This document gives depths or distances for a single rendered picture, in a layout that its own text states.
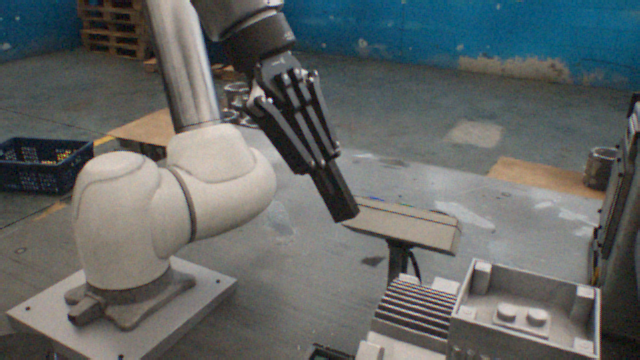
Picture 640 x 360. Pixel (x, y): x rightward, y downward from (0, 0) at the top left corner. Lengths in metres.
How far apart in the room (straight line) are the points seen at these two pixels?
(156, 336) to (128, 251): 0.15
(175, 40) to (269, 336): 0.58
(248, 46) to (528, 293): 0.38
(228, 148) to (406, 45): 5.60
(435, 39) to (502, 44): 0.77
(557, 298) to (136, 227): 0.65
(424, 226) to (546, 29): 5.43
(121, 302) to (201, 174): 0.27
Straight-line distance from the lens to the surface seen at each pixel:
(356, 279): 1.08
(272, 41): 0.54
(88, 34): 7.78
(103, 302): 0.99
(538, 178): 3.26
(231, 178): 0.98
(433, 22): 6.35
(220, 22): 0.54
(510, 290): 0.56
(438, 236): 0.74
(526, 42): 6.15
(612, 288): 1.01
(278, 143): 0.54
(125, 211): 0.90
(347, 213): 0.58
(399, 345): 0.53
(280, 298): 1.03
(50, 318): 1.05
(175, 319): 0.97
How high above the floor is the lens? 1.45
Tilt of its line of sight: 27 degrees down
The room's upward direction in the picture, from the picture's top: straight up
